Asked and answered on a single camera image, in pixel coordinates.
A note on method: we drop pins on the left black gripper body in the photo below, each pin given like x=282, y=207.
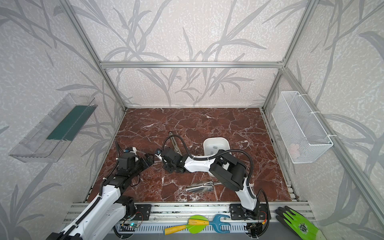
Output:
x=144, y=161

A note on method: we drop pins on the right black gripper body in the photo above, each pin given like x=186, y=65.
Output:
x=167, y=156

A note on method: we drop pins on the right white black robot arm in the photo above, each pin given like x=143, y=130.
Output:
x=233, y=168

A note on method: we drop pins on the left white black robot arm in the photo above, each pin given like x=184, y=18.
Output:
x=110, y=205

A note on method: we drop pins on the silver metal garden trowel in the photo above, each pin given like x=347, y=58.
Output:
x=202, y=187

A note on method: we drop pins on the white rectangular staple tray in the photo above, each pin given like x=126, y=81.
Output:
x=213, y=145

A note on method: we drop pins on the yellow green toy tool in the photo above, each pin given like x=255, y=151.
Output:
x=195, y=225

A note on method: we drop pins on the left electronics board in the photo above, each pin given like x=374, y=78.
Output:
x=130, y=227

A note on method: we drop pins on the electronics board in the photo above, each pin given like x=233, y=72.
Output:
x=255, y=230
x=130, y=227

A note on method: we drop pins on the blue plastic toy wrench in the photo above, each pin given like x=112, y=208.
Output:
x=218, y=224

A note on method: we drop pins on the right electronics board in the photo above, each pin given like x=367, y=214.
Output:
x=255, y=230

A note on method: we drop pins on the pink item in basket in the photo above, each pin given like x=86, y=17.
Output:
x=294, y=151

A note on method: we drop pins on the green black work glove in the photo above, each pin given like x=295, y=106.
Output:
x=298, y=224

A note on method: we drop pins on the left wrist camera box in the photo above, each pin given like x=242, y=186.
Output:
x=130, y=150

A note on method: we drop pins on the clear acrylic wall shelf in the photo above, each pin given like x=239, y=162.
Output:
x=48, y=141

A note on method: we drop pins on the white wire mesh basket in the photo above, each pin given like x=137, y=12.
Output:
x=299, y=124

